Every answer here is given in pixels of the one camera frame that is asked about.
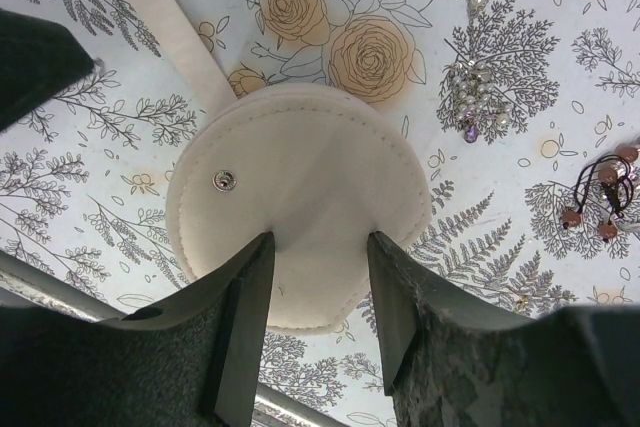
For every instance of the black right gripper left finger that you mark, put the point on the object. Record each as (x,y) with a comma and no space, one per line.
(191,359)

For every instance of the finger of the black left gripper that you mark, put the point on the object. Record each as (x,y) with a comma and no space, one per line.
(39,58)

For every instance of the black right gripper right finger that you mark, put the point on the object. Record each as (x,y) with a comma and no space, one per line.
(451,359)

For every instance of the aluminium front rail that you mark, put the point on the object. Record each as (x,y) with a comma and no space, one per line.
(22,285)

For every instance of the beige round jewelry case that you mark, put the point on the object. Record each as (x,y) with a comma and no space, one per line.
(311,164)

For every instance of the floral patterned table mat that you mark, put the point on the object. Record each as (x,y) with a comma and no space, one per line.
(539,218)

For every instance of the pearl cluster brooch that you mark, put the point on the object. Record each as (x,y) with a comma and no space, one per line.
(475,100)

